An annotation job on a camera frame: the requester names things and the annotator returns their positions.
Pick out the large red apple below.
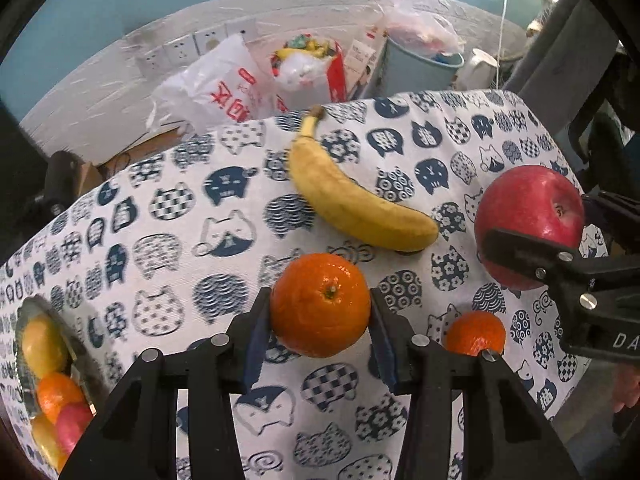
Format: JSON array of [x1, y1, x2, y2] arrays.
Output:
[[474, 165, 585, 292]]

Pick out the small mandarin orange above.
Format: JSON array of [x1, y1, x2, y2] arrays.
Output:
[[444, 311, 506, 356]]

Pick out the yellow-green pear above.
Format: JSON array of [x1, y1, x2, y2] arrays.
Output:
[[22, 314, 68, 379]]

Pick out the person's right hand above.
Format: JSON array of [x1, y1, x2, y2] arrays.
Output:
[[612, 364, 640, 413]]

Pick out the silver fruit plate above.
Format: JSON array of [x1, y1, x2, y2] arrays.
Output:
[[14, 296, 103, 474]]

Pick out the white kettle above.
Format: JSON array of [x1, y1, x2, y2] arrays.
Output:
[[456, 48, 498, 91]]

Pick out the cat pattern tablecloth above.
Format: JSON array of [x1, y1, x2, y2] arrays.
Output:
[[1, 91, 588, 479]]

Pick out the small mandarin at left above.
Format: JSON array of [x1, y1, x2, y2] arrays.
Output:
[[269, 252, 371, 359]]

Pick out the teal round bin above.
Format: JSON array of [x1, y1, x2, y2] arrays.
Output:
[[375, 38, 464, 96]]

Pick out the yellow banana at back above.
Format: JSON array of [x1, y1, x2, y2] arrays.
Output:
[[288, 105, 438, 252]]

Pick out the clear plastic bag on bin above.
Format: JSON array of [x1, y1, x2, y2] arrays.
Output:
[[385, 4, 464, 58]]

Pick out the black cylindrical speaker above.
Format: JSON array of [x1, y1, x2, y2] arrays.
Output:
[[42, 151, 82, 217]]

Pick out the red white bag with items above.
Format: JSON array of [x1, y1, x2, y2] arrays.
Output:
[[270, 32, 347, 114]]

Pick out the white plastic bag red text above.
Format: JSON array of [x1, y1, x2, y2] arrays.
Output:
[[145, 34, 276, 133]]

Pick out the white wall sockets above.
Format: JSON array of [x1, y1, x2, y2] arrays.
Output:
[[136, 18, 258, 79]]

